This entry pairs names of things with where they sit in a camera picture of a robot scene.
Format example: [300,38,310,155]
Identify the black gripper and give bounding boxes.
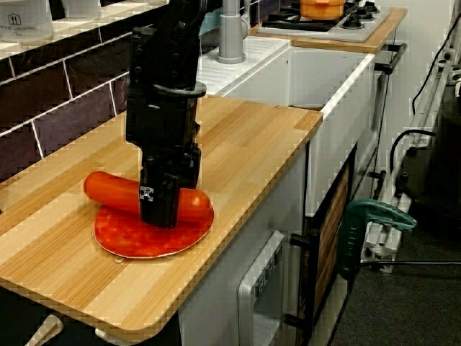
[125,83,208,229]

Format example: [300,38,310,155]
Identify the red toy sausage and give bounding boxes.
[84,171,212,222]

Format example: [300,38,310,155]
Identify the red round plate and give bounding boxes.
[93,203,215,260]

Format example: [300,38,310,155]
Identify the white toy kitchen cabinet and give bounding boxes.
[177,28,400,346]

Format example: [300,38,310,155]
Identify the gray toy dishwasher door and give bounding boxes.
[236,229,286,346]

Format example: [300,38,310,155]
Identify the white wooden peg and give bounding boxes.
[94,327,117,342]
[24,314,66,346]

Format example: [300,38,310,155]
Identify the wood panel cabinet door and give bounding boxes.
[312,164,351,320]

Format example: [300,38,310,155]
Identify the gray toy faucet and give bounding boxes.
[217,0,248,66]

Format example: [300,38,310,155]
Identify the teal framed panel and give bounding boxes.
[198,6,225,40]

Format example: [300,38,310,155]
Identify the white toy sink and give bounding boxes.
[197,35,377,218]

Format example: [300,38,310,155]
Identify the green clamp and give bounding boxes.
[336,200,419,282]

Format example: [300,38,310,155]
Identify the white labelled container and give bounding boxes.
[0,0,55,44]

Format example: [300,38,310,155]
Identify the gray toy stove hob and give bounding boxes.
[256,2,392,43]

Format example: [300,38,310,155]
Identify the orange toy pot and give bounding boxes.
[299,0,346,21]

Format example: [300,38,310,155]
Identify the black cabinet door handle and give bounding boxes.
[285,229,319,327]

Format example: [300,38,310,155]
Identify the thick black looped cable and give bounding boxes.
[390,128,437,174]

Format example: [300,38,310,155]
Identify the black oven handle bar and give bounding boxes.
[374,43,408,76]

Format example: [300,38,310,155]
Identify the aluminium profile frame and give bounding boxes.
[359,45,461,275]

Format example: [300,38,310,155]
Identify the black hanging cable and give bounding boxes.
[411,9,461,117]

